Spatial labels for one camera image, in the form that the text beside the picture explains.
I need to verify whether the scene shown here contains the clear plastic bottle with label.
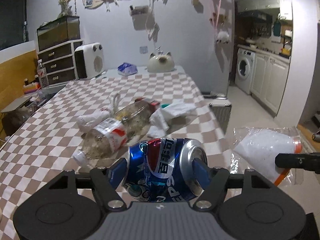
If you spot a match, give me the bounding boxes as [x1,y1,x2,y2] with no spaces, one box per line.
[81,98,160,160]

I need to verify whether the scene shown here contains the crushed blue Pepsi can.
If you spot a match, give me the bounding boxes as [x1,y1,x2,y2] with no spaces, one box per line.
[123,138,207,202]

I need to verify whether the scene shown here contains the clear zip bag white powder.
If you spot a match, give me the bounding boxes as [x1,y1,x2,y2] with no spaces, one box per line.
[229,127,303,186]

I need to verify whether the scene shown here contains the white plastic bag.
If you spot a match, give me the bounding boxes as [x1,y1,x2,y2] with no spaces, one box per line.
[76,93,120,133]

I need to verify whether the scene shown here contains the white tissue paper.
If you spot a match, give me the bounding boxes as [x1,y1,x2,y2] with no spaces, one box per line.
[146,102,196,138]

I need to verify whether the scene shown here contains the white ribbed suitcase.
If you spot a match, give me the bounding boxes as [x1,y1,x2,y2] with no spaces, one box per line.
[202,92,232,134]

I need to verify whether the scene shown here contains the checkered brown white tablecloth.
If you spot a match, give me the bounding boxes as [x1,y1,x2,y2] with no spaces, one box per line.
[1,72,231,239]

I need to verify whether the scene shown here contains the white kitchen cabinets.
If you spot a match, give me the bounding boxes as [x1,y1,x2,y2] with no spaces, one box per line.
[251,53,290,116]

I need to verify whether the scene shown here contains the blue tissue pack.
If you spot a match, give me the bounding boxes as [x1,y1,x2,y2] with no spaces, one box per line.
[117,62,138,76]

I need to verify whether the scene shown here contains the white cat shaped ornament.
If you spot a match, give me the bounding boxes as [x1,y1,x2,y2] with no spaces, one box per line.
[147,52,175,73]

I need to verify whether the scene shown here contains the white washing machine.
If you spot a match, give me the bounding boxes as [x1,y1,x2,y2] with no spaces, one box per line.
[235,48,256,94]

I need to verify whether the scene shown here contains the white space heater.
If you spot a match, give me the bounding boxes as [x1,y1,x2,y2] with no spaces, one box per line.
[74,42,106,79]

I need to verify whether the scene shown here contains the clear water bottle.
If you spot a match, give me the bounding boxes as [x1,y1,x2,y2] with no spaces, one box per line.
[37,59,49,88]

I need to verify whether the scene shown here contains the black drawer cabinet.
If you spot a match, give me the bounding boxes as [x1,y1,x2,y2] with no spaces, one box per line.
[37,40,84,86]

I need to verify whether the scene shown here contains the glass terrarium tank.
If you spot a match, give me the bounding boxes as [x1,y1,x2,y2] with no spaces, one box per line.
[37,16,81,51]

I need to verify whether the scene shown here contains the dried flower bouquet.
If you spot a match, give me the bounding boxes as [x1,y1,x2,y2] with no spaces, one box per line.
[58,0,72,18]

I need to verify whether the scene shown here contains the white plush sheep wall toy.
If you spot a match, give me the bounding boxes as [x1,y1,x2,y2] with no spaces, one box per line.
[216,30,230,43]

